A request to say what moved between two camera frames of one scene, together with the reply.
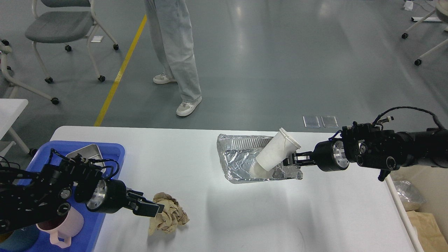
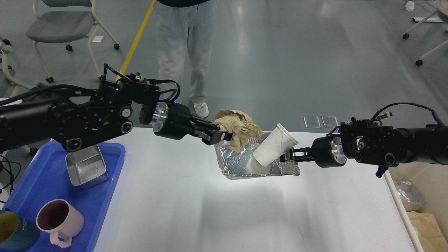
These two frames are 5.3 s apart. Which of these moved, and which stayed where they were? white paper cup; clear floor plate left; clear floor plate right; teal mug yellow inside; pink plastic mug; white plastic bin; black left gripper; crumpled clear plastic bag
Moved: black left gripper; white paper cup
Stayed: white plastic bin; clear floor plate right; clear floor plate left; pink plastic mug; teal mug yellow inside; crumpled clear plastic bag
